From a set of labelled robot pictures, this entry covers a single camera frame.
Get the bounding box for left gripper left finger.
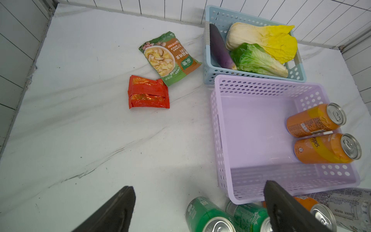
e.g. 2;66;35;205
74;186;136;232

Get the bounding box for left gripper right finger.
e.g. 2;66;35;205
263;180;331;232

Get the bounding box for green soda can back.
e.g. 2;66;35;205
226;201;273;232

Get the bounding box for green soda can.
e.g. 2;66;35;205
185;197;236;232
226;201;273;232

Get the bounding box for orange can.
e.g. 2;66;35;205
286;103;346;138
262;195;338;232
294;133;362;164

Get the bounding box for white Monster can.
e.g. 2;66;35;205
307;188;371;232

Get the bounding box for green soda can front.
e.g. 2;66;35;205
185;197;236;232

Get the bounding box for purple plastic basket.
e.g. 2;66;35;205
211;74;360;205

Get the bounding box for red snack packet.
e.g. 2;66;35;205
128;75;170;109

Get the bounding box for green lettuce head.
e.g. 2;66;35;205
230;43;288;78

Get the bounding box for green snack packet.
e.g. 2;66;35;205
139;32;201;87

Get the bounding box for purple eggplant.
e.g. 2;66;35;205
209;24;237;70

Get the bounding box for yellow napa cabbage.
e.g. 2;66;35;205
226;22;298;64

